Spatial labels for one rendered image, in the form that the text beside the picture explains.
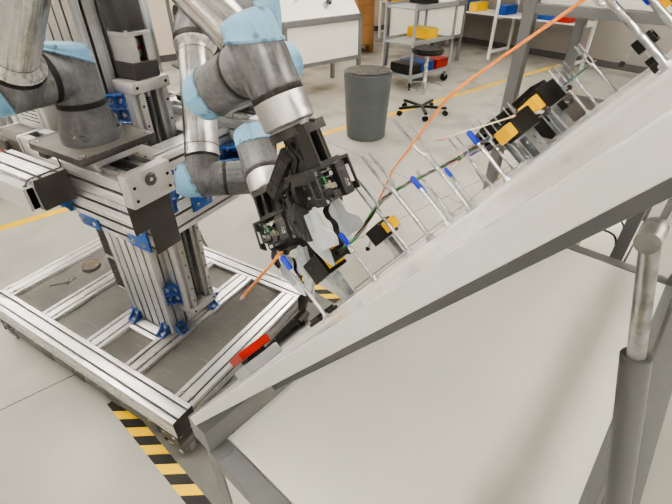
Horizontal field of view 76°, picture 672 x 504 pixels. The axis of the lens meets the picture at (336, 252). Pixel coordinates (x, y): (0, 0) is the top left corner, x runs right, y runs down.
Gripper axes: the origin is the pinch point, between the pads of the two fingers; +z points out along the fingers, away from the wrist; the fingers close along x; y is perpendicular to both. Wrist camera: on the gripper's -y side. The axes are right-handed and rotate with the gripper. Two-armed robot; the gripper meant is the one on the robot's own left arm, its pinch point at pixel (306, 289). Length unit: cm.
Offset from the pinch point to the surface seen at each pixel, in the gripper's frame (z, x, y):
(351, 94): -216, 6, -275
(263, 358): 11.4, -1.5, 21.5
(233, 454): 23.6, -24.3, -0.3
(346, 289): 4.1, 8.8, 6.2
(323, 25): -366, 4, -349
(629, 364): 24, 35, 35
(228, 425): 18.4, -23.6, 0.0
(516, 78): -48, 66, -56
